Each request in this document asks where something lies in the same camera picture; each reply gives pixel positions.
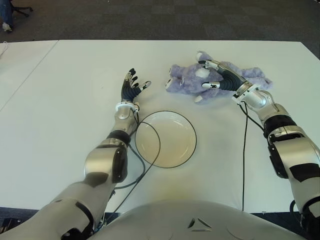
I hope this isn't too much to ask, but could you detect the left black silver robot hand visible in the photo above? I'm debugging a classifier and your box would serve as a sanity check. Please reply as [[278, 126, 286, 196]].
[[120, 67, 153, 105]]

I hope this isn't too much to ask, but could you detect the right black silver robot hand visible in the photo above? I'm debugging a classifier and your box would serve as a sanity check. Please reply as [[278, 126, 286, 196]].
[[198, 59, 251, 95]]

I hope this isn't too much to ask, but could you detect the purple plush bear doll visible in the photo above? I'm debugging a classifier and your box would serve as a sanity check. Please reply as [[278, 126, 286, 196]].
[[164, 50, 274, 105]]

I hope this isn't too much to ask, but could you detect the white plate with black rim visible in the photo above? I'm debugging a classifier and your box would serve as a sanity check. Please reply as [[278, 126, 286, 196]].
[[134, 109, 198, 169]]

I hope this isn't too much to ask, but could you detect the silver robot torso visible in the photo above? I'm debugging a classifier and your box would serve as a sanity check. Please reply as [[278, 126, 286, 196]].
[[87, 198, 320, 240]]

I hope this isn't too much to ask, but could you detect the person leg in blue jeans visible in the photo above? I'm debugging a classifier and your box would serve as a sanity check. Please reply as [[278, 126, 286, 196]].
[[0, 0, 14, 33]]

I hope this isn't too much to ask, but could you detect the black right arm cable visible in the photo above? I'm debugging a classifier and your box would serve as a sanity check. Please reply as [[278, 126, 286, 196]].
[[237, 101, 266, 211]]

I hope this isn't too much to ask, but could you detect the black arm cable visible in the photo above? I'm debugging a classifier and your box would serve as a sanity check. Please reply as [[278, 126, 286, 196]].
[[98, 112, 161, 226], [237, 101, 266, 211]]

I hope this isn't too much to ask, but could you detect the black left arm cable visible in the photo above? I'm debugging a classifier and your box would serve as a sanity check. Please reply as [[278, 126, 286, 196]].
[[98, 112, 161, 226]]

